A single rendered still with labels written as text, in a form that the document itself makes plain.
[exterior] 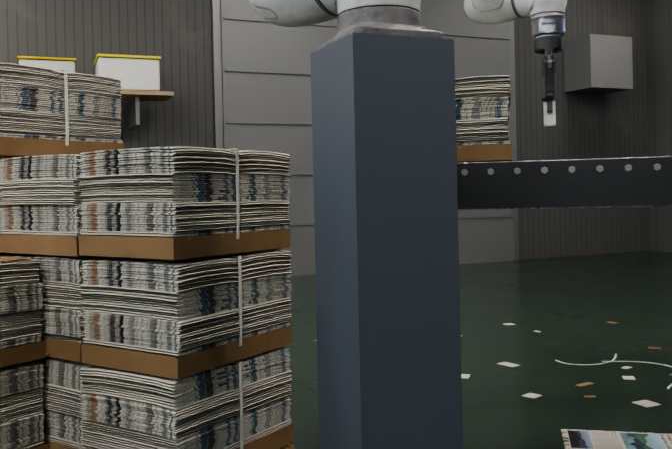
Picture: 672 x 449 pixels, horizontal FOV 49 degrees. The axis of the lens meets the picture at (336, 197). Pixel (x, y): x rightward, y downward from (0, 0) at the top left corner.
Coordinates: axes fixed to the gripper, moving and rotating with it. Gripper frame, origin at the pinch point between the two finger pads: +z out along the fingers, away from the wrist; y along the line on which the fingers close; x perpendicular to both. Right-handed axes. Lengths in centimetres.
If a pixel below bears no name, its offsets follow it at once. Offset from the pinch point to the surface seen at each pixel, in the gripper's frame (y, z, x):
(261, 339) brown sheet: 50, 52, -65
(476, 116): 4.7, 0.4, -19.1
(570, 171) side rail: 16.7, 16.1, 3.8
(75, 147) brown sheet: 35, 7, -120
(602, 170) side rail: 16.6, 16.0, 11.2
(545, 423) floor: -31, 93, -2
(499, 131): 5.2, 4.7, -13.1
